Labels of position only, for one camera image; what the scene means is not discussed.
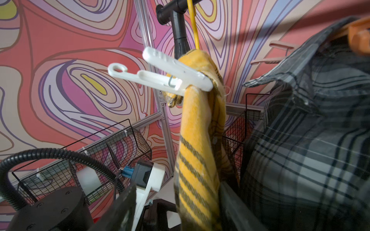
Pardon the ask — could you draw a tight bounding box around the black wire basket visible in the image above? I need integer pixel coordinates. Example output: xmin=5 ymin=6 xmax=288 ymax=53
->
xmin=9 ymin=119 xmax=152 ymax=204
xmin=222 ymin=93 xmax=270 ymax=180

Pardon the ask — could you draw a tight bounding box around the white plastic clothespin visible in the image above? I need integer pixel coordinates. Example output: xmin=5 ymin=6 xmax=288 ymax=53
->
xmin=108 ymin=47 xmax=214 ymax=96

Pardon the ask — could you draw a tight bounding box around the black clothes rack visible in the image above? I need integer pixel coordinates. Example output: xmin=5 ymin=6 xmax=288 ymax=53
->
xmin=156 ymin=0 xmax=190 ymax=59

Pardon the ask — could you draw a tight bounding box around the grey plaid long-sleeve shirt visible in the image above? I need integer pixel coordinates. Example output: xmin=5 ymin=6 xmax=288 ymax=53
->
xmin=240 ymin=16 xmax=370 ymax=231

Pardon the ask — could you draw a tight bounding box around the yellow plaid long-sleeve shirt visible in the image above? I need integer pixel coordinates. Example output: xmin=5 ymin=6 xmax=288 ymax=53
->
xmin=164 ymin=50 xmax=238 ymax=231

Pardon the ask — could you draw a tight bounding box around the rear black wire basket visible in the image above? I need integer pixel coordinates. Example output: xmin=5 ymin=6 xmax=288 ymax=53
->
xmin=222 ymin=93 xmax=270 ymax=180

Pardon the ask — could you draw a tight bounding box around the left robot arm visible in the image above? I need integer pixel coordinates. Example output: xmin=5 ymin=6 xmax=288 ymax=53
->
xmin=1 ymin=148 xmax=125 ymax=231

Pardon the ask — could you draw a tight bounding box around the orange hanger with grey shirt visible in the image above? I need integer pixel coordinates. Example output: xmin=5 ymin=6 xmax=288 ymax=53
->
xmin=329 ymin=16 xmax=370 ymax=55

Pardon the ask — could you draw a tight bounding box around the yellow plastic hanger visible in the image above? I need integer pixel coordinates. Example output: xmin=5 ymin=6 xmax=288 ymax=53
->
xmin=187 ymin=0 xmax=200 ymax=50

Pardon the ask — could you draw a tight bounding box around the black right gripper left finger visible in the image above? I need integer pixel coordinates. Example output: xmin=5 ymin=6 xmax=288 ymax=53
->
xmin=89 ymin=183 xmax=136 ymax=231

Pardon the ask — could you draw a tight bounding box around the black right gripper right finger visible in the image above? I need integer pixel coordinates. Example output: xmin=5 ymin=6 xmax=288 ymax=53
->
xmin=219 ymin=182 xmax=267 ymax=231

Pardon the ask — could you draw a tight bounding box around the grey tape roll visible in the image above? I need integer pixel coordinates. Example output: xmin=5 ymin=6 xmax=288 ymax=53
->
xmin=76 ymin=167 xmax=102 ymax=195

